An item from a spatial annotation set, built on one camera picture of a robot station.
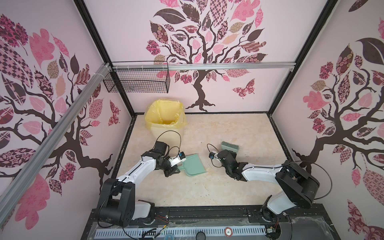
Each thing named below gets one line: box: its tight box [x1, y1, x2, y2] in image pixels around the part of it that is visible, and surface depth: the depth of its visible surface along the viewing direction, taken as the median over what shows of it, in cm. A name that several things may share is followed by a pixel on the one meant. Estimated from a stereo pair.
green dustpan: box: [177, 153, 207, 177], surface depth 91 cm
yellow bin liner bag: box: [145, 98, 188, 130], surface depth 94 cm
